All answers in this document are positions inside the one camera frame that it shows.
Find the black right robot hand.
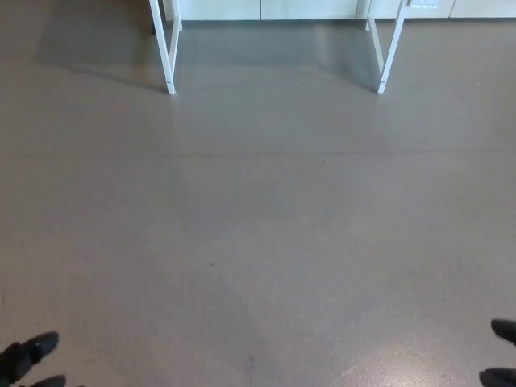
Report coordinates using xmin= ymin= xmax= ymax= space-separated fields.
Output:
xmin=478 ymin=318 xmax=516 ymax=387

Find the white desk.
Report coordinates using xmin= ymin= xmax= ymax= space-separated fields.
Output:
xmin=148 ymin=0 xmax=410 ymax=94

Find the white cabinet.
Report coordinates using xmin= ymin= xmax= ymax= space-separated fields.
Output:
xmin=177 ymin=0 xmax=516 ymax=21

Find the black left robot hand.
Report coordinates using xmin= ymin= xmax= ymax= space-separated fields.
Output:
xmin=0 ymin=331 xmax=68 ymax=387

